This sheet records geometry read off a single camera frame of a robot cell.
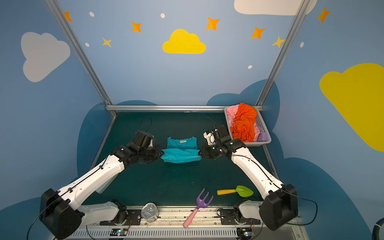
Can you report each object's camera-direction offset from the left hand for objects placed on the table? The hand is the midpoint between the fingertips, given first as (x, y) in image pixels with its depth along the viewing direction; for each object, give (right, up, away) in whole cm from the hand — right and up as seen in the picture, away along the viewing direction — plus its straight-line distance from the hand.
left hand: (166, 153), depth 79 cm
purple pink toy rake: (+18, -27, 0) cm, 33 cm away
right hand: (+18, +1, 0) cm, 18 cm away
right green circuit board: (+39, -38, -7) cm, 55 cm away
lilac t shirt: (+60, +8, +17) cm, 63 cm away
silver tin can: (-7, -28, -7) cm, 30 cm away
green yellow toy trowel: (+41, -22, +5) cm, 47 cm away
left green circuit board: (-22, -37, -8) cm, 44 cm away
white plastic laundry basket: (+43, +25, +33) cm, 59 cm away
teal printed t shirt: (+7, +1, +4) cm, 8 cm away
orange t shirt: (+49, +14, +22) cm, 55 cm away
